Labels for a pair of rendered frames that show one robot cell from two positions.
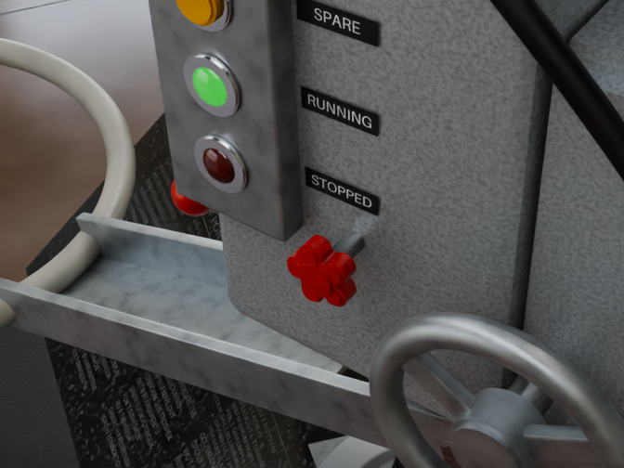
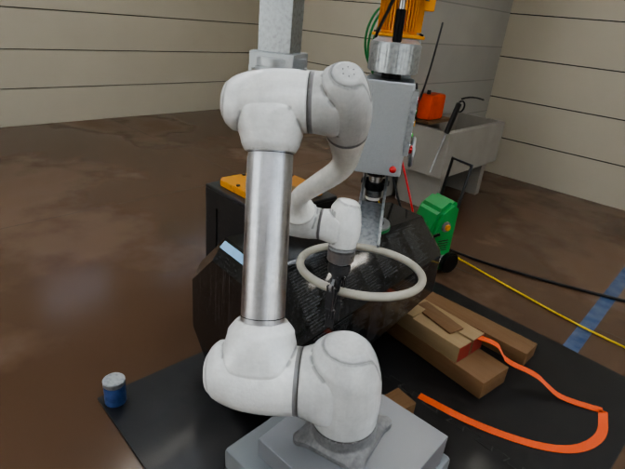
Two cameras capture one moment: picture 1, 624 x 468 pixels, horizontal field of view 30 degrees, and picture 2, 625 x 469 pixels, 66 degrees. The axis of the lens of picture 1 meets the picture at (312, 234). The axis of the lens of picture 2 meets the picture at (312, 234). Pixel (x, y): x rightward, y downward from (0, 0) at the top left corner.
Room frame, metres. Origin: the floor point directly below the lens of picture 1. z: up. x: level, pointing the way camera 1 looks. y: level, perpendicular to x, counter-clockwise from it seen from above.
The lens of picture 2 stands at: (1.92, 1.70, 1.77)
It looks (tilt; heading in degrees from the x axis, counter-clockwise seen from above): 25 degrees down; 240
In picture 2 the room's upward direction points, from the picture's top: 6 degrees clockwise
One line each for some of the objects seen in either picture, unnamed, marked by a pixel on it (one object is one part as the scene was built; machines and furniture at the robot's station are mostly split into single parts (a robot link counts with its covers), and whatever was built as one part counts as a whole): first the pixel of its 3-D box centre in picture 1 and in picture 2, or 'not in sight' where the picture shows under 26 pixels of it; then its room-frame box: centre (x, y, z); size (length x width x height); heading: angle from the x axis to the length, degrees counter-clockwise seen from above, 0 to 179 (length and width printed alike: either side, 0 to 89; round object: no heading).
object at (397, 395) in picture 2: not in sight; (383, 416); (0.69, 0.44, 0.07); 0.30 x 0.12 x 0.12; 9
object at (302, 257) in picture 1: (335, 256); not in sight; (0.45, -0.01, 1.24); 0.04 x 0.04 x 0.04; 52
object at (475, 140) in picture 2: not in sight; (445, 159); (-1.94, -2.13, 0.43); 1.30 x 0.62 x 0.86; 19
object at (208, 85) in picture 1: (213, 84); not in sight; (0.50, 0.05, 1.32); 0.02 x 0.01 x 0.02; 52
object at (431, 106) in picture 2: not in sight; (433, 105); (-1.76, -2.29, 1.00); 0.50 x 0.22 x 0.33; 19
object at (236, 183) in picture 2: not in sight; (272, 185); (0.73, -0.91, 0.76); 0.49 x 0.49 x 0.05; 15
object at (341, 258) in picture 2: not in sight; (340, 253); (1.13, 0.55, 1.07); 0.09 x 0.09 x 0.06
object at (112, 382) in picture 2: not in sight; (114, 390); (1.80, -0.20, 0.08); 0.10 x 0.10 x 0.13
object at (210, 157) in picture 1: (221, 163); not in sight; (0.50, 0.05, 1.27); 0.02 x 0.01 x 0.02; 52
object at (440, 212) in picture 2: not in sight; (435, 215); (-0.65, -0.82, 0.43); 0.35 x 0.35 x 0.87; 0
